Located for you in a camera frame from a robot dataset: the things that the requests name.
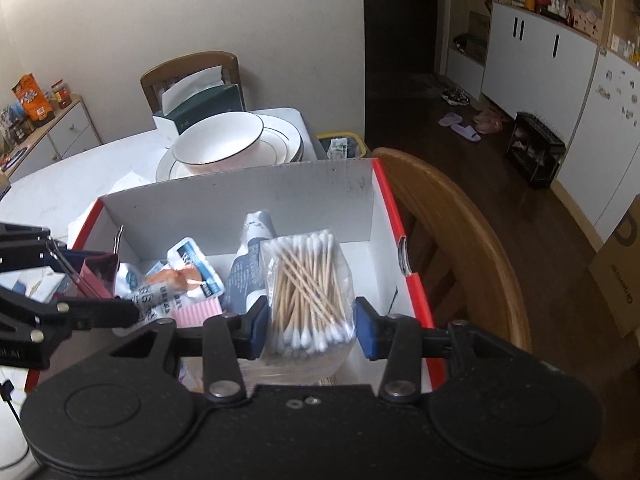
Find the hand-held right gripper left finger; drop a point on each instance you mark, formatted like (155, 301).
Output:
(257, 327)

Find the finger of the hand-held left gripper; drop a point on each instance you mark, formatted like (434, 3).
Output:
(100, 312)
(25, 250)

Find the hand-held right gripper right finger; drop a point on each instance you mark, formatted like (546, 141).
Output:
(362, 327)

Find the pink binder clip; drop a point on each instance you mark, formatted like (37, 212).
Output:
(100, 275)

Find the grey white pouch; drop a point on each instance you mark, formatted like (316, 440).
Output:
(245, 275)

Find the clear bag of cotton swabs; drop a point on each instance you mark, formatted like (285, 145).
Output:
(305, 285)

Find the pink comb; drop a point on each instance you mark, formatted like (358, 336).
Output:
(195, 312)

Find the white orange snack packet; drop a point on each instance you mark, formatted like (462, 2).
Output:
(165, 280)

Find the red cardboard box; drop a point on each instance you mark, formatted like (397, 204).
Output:
(300, 195)

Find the white blue marble desktop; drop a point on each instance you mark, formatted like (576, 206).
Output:
(75, 175)

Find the white paper sheet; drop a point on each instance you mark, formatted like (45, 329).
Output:
(132, 180)

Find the white side cabinet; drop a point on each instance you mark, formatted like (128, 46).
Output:
(75, 130)

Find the light wooden chair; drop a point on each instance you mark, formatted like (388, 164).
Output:
(450, 200)

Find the orange snack bag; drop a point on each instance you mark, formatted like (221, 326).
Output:
(31, 95)

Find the red lid jar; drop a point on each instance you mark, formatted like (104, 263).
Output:
(61, 94)

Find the yellow trash bin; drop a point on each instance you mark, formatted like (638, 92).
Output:
(357, 147)

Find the white bowl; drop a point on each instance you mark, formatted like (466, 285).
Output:
(220, 140)

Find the purple slipper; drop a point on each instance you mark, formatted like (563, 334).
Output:
(451, 120)
(466, 132)

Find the green white tissue box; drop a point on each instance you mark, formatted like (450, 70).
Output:
(210, 105)

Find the pink slipper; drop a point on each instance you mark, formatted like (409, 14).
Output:
(490, 126)
(489, 116)

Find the black white sneaker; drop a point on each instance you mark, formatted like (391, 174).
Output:
(461, 99)
(450, 95)

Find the dark wooden chair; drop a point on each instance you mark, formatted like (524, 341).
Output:
(190, 62)

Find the brown cardboard box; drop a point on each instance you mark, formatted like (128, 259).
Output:
(620, 270)

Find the dark door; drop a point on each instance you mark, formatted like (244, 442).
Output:
(400, 20)

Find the white fridge with magnets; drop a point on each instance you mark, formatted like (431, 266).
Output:
(610, 125)

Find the white wall cupboard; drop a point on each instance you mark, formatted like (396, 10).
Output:
(530, 60)

